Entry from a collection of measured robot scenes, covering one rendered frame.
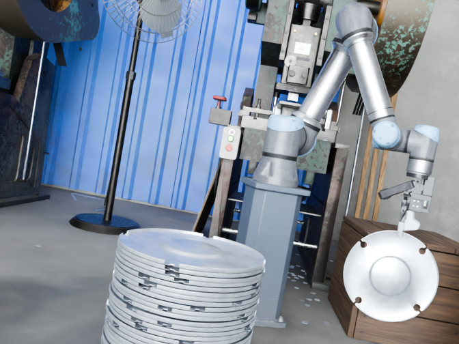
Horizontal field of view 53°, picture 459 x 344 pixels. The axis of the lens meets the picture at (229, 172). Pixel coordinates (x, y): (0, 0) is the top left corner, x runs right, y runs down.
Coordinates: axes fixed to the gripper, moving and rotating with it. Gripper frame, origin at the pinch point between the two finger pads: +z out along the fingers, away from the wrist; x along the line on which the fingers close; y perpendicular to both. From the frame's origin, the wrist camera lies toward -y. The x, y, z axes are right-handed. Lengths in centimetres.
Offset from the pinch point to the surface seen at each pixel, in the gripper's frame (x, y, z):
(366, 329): -2.1, -3.9, 32.4
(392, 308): -2.0, 2.5, 23.6
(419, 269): -0.1, 7.8, 9.5
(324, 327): -2.3, -17.2, 36.4
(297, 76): 50, -61, -57
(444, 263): 5.5, 14.6, 6.7
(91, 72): 110, -243, -56
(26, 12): -3, -182, -64
